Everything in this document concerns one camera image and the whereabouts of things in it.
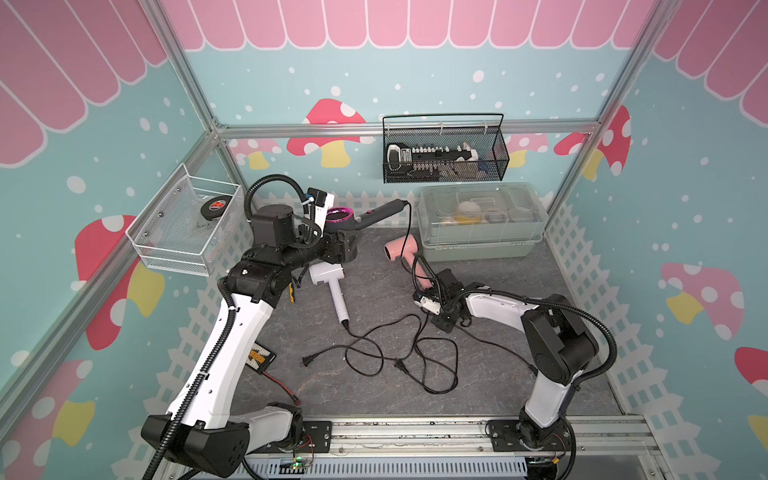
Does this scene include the white hair dryer black cord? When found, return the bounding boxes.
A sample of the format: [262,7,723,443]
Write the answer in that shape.
[301,320,400,378]

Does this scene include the black magenta hair dryer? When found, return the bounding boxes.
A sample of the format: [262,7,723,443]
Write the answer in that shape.
[324,199,409,233]

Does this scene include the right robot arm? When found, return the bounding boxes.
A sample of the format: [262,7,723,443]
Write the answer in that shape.
[412,269,617,464]

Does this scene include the green clear-lid storage box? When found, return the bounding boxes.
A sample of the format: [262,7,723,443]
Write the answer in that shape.
[418,183,548,263]

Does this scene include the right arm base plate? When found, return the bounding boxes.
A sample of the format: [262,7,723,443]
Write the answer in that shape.
[485,419,575,454]

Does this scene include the black red tape measure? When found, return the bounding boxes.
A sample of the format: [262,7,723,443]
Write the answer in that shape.
[200,195,232,221]

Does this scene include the black wire mesh basket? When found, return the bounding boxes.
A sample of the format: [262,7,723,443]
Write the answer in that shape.
[381,113,510,183]

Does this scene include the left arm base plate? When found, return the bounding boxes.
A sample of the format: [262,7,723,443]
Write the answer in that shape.
[251,421,333,455]

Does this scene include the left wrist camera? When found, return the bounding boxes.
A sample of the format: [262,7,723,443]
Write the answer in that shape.
[305,188,336,227]

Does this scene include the white wire mesh basket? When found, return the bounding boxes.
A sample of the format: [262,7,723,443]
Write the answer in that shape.
[125,164,244,277]

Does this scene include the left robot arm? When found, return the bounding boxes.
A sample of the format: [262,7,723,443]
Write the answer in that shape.
[141,174,357,479]

